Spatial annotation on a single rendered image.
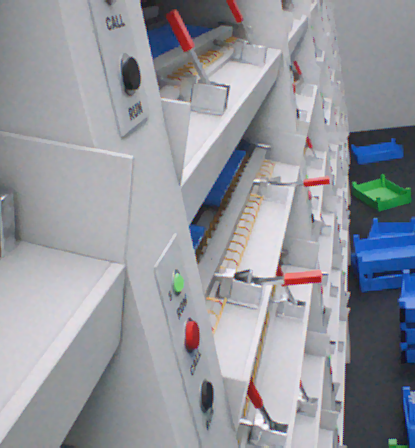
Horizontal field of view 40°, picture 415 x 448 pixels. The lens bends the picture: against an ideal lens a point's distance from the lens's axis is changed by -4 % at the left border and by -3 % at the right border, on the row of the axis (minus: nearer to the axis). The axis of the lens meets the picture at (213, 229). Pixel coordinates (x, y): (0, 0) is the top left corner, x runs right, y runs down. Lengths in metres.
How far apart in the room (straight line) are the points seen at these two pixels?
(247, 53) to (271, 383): 0.42
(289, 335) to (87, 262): 0.62
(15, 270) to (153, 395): 0.10
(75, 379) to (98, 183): 0.08
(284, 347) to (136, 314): 0.57
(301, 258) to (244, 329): 0.50
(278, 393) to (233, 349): 0.25
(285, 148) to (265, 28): 0.19
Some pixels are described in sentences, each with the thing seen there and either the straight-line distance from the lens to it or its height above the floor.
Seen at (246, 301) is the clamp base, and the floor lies 0.94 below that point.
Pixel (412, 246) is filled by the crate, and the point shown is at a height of 0.08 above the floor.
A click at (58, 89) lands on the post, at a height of 1.19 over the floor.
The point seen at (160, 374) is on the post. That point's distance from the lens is 0.30.
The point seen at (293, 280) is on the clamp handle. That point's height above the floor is 0.95.
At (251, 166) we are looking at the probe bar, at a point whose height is 0.97.
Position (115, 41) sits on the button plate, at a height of 1.21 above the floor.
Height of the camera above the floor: 1.22
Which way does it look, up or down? 22 degrees down
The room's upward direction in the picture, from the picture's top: 12 degrees counter-clockwise
